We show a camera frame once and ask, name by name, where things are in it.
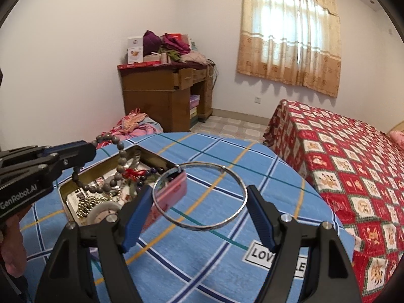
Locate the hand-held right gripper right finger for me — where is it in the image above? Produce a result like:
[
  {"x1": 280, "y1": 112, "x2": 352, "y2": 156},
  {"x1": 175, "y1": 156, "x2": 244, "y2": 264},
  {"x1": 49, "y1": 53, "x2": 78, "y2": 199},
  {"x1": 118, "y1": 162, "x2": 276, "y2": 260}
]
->
[{"x1": 247, "y1": 185, "x2": 364, "y2": 303}]

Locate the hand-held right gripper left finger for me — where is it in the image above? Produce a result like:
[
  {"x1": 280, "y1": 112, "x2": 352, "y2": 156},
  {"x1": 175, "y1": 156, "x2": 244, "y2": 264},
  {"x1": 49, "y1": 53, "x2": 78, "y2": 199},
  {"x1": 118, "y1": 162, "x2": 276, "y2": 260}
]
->
[{"x1": 34, "y1": 186, "x2": 153, "y2": 303}]

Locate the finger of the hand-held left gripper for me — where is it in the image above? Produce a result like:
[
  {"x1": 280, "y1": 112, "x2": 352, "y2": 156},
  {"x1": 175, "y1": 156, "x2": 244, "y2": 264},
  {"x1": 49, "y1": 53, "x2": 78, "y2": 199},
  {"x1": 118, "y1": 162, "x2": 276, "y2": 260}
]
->
[
  {"x1": 0, "y1": 140, "x2": 96, "y2": 162},
  {"x1": 0, "y1": 147, "x2": 97, "y2": 184}
]

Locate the thin silver bangle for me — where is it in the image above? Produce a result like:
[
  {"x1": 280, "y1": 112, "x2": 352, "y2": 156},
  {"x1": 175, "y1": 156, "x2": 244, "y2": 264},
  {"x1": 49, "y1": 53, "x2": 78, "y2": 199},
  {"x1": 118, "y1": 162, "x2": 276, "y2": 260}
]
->
[{"x1": 152, "y1": 162, "x2": 248, "y2": 232}]

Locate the white jade bangle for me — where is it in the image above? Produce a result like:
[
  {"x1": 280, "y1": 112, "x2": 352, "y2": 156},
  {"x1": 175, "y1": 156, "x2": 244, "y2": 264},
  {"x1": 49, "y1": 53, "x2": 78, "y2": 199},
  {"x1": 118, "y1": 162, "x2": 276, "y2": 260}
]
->
[{"x1": 88, "y1": 201, "x2": 123, "y2": 225}]

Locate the grey bead bracelet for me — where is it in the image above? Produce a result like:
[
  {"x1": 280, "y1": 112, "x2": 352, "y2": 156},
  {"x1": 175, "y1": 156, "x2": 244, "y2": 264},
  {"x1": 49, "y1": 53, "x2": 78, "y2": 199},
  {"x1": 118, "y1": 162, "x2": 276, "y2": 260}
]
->
[{"x1": 71, "y1": 134, "x2": 131, "y2": 195}]

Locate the pink metal tin box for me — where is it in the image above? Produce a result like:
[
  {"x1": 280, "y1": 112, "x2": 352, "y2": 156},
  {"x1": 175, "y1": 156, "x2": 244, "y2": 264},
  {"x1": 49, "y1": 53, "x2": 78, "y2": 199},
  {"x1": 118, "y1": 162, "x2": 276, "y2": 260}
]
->
[{"x1": 58, "y1": 145, "x2": 188, "y2": 232}]

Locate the red tassel thread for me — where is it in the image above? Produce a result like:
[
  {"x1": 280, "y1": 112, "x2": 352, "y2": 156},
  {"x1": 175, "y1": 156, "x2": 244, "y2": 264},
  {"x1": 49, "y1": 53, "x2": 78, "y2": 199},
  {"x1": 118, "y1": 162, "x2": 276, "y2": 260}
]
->
[{"x1": 122, "y1": 168, "x2": 143, "y2": 181}]

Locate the metal bell chain bracelet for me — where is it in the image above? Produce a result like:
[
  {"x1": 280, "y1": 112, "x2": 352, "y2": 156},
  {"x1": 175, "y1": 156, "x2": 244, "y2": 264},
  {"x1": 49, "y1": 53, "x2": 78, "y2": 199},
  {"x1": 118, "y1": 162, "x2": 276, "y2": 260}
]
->
[{"x1": 76, "y1": 195, "x2": 105, "y2": 219}]

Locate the dark bead bracelet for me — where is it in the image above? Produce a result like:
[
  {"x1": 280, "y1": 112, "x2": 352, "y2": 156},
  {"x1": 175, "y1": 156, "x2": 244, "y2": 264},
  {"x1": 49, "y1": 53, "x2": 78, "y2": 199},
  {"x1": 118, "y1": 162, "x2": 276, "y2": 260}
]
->
[{"x1": 138, "y1": 167, "x2": 165, "y2": 184}]

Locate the person's left hand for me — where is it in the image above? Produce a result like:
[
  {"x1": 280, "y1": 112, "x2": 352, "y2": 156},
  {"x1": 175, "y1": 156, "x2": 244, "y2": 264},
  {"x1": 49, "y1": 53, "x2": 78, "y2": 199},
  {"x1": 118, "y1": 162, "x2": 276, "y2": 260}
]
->
[{"x1": 0, "y1": 209, "x2": 26, "y2": 276}]

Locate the printed paper sheet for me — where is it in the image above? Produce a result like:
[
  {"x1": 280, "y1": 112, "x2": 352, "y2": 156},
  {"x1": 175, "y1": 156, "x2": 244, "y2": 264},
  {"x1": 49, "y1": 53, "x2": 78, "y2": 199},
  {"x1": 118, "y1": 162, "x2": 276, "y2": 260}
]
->
[{"x1": 67, "y1": 189, "x2": 83, "y2": 210}]

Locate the pink clothes pile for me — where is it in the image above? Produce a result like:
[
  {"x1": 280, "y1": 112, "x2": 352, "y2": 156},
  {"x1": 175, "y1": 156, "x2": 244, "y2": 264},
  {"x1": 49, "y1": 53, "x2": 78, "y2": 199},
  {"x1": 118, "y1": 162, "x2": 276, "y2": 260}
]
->
[{"x1": 95, "y1": 107, "x2": 164, "y2": 148}]

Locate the wooden desk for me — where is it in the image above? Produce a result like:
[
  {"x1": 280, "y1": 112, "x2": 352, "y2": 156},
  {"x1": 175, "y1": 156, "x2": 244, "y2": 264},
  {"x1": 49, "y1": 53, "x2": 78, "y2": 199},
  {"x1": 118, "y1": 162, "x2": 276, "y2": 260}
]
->
[{"x1": 117, "y1": 61, "x2": 217, "y2": 133}]

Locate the red patterned bed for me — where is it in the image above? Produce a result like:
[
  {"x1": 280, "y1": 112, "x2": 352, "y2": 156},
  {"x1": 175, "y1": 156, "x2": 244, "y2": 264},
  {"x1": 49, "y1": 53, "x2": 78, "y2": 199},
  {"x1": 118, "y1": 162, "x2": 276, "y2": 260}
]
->
[{"x1": 263, "y1": 99, "x2": 404, "y2": 303}]

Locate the flat red box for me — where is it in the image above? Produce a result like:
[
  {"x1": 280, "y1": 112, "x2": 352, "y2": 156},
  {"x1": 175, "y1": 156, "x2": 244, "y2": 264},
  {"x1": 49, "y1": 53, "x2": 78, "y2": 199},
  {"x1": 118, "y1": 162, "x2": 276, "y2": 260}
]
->
[{"x1": 117, "y1": 61, "x2": 162, "y2": 70}]

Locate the white cardboard box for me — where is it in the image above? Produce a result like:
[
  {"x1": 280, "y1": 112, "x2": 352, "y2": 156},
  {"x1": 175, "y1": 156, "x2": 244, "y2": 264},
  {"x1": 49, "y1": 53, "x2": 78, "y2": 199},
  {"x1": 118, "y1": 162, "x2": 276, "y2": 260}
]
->
[{"x1": 127, "y1": 36, "x2": 144, "y2": 65}]

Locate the purple clothes heap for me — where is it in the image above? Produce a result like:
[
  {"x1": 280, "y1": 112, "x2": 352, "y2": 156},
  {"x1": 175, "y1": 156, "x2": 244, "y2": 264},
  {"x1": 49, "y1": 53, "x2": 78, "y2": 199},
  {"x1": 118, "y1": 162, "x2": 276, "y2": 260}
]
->
[{"x1": 143, "y1": 30, "x2": 192, "y2": 64}]

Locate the beige pink cloth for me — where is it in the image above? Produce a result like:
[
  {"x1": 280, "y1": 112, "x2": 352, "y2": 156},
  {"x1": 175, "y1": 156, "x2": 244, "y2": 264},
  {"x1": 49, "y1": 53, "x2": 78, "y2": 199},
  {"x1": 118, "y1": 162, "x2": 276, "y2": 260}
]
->
[{"x1": 179, "y1": 52, "x2": 208, "y2": 64}]

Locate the pink pillow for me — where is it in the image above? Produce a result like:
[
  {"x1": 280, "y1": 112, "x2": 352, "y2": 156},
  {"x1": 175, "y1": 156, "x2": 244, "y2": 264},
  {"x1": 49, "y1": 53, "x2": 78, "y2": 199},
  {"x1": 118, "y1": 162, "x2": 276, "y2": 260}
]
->
[{"x1": 389, "y1": 131, "x2": 404, "y2": 151}]

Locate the beige patterned curtain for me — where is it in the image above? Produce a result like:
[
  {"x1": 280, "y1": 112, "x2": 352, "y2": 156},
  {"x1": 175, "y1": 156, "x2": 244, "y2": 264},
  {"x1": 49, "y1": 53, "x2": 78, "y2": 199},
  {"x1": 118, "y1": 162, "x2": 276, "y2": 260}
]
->
[{"x1": 236, "y1": 0, "x2": 342, "y2": 98}]

